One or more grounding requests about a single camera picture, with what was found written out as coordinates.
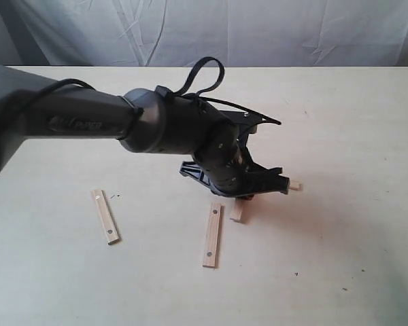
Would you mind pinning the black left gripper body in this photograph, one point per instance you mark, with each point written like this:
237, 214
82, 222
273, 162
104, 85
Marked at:
219, 164

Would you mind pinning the plain wooden stick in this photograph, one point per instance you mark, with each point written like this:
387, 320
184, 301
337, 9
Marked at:
295, 185
236, 212

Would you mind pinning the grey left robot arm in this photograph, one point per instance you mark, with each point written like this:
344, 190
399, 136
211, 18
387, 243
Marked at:
158, 121

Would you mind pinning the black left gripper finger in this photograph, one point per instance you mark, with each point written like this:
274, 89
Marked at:
260, 174
262, 185

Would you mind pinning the wooden stick with holes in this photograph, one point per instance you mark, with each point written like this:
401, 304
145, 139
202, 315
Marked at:
212, 236
106, 217

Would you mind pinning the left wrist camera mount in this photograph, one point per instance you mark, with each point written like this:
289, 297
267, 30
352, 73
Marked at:
247, 122

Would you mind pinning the white backdrop cloth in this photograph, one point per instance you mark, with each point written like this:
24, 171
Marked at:
178, 33

